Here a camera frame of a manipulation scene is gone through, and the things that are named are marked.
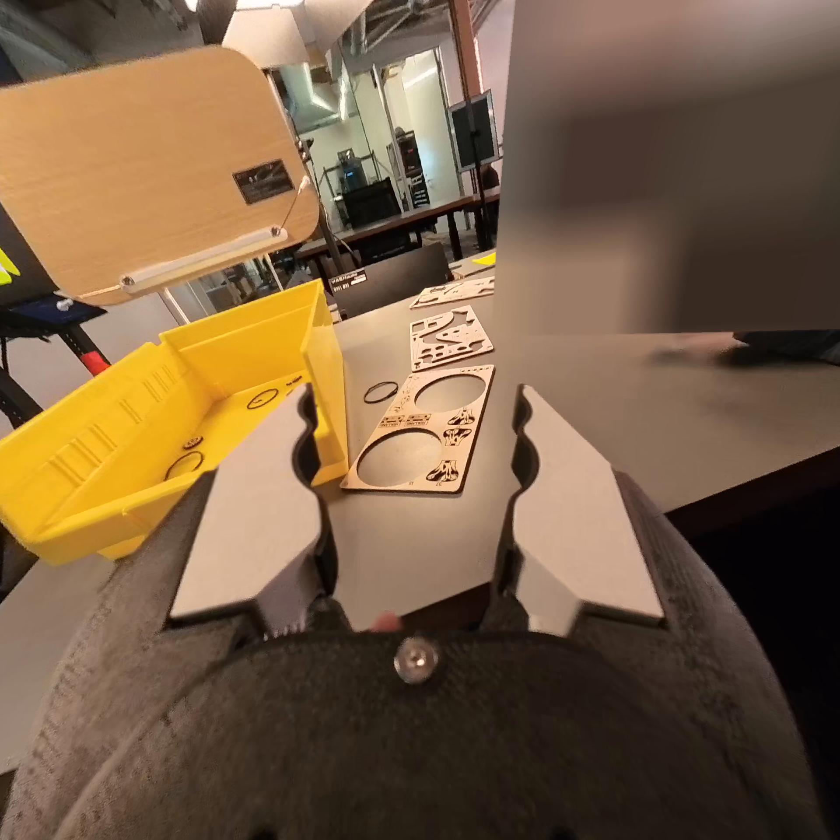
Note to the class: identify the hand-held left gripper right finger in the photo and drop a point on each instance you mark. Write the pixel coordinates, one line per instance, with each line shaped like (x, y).
(577, 525)

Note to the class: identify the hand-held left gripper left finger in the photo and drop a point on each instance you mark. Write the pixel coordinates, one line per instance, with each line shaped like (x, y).
(256, 518)

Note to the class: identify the wooden sheet with round holes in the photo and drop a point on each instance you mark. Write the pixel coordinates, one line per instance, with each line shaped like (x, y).
(410, 420)

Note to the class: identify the wooden sheet with curved cutouts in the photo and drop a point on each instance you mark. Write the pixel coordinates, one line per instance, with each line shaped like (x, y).
(426, 358)

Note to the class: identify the person's left hand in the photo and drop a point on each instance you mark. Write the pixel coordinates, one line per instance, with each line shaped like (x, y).
(385, 622)

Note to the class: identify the yellow plastic bin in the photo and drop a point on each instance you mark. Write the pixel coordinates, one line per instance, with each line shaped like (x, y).
(98, 420)

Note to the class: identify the black stand with red clip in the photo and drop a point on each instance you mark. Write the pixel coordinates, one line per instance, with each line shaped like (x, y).
(79, 344)

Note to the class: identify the wooden sheet with rectangular cutouts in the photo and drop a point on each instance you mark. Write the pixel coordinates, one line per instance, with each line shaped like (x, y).
(433, 298)

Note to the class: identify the blue board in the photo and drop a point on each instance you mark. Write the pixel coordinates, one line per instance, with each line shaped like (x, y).
(46, 310)

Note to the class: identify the long dark table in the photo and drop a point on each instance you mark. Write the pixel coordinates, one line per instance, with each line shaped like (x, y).
(394, 226)

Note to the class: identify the black machine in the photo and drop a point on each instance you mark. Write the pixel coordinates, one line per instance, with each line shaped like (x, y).
(364, 197)

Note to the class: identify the black panel with yellow marks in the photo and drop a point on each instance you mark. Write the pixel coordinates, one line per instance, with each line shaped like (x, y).
(19, 249)

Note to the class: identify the wooden board with black label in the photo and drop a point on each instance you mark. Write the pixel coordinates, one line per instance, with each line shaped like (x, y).
(131, 164)

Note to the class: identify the black equipment rack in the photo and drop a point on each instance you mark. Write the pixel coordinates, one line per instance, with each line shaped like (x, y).
(412, 164)

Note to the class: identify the monitor on stand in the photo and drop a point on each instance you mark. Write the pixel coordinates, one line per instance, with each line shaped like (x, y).
(474, 134)

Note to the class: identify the silver ventilation duct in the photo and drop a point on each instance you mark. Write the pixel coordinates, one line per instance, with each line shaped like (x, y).
(315, 95)

